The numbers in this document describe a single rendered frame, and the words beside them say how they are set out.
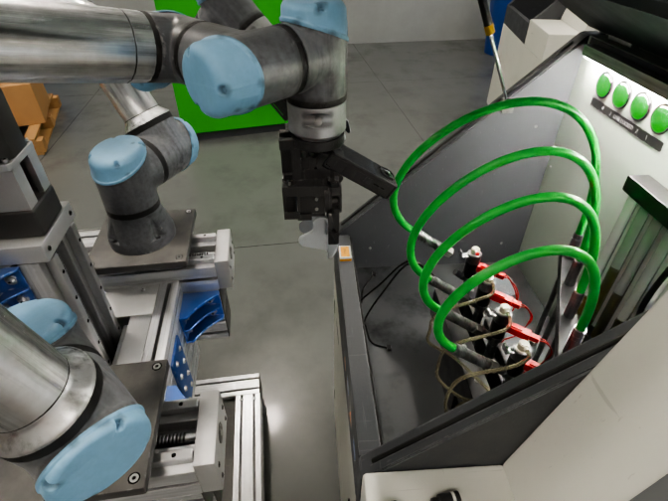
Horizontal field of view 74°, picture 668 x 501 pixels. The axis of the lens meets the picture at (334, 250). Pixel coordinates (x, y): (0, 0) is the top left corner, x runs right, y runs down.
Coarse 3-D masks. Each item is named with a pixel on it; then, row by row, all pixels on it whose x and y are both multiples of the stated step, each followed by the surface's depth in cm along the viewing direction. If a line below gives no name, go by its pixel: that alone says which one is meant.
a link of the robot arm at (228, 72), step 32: (192, 32) 47; (224, 32) 45; (256, 32) 44; (288, 32) 46; (192, 64) 43; (224, 64) 41; (256, 64) 43; (288, 64) 45; (192, 96) 46; (224, 96) 42; (256, 96) 44; (288, 96) 49
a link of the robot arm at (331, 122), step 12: (288, 108) 55; (300, 108) 53; (324, 108) 60; (336, 108) 53; (288, 120) 56; (300, 120) 54; (312, 120) 54; (324, 120) 54; (336, 120) 54; (300, 132) 55; (312, 132) 54; (324, 132) 54; (336, 132) 55
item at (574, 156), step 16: (496, 160) 66; (512, 160) 66; (576, 160) 67; (464, 176) 68; (480, 176) 68; (592, 176) 69; (448, 192) 69; (592, 192) 71; (432, 208) 70; (592, 208) 73; (416, 224) 73; (416, 240) 74; (416, 272) 79; (576, 272) 81; (448, 288) 82
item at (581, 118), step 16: (528, 96) 69; (480, 112) 70; (576, 112) 70; (448, 128) 71; (592, 128) 73; (432, 144) 73; (592, 144) 74; (416, 160) 74; (592, 160) 76; (400, 176) 76; (400, 224) 82
